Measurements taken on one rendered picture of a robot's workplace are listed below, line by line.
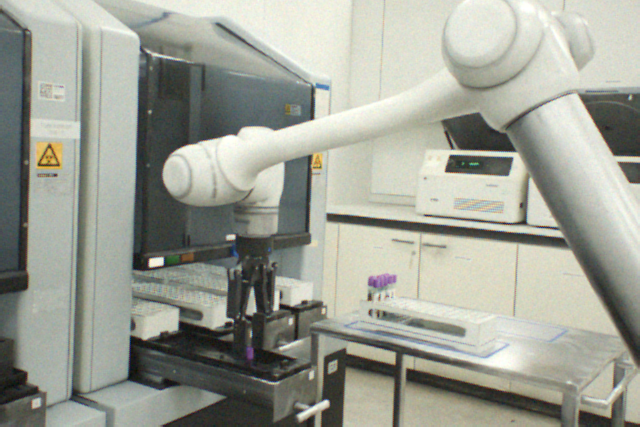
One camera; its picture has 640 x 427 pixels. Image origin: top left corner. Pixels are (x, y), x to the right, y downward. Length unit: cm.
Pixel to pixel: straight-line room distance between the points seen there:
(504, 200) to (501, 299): 49
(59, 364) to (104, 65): 56
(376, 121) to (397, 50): 296
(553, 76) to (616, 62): 280
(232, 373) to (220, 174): 39
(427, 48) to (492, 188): 97
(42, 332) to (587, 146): 96
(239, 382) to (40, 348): 36
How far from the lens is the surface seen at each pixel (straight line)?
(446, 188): 362
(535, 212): 347
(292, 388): 132
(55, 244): 133
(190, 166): 116
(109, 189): 139
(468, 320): 151
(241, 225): 134
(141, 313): 152
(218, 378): 136
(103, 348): 144
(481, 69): 89
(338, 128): 115
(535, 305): 351
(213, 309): 157
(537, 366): 146
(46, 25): 132
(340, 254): 393
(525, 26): 89
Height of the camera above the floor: 122
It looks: 3 degrees down
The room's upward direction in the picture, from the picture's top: 3 degrees clockwise
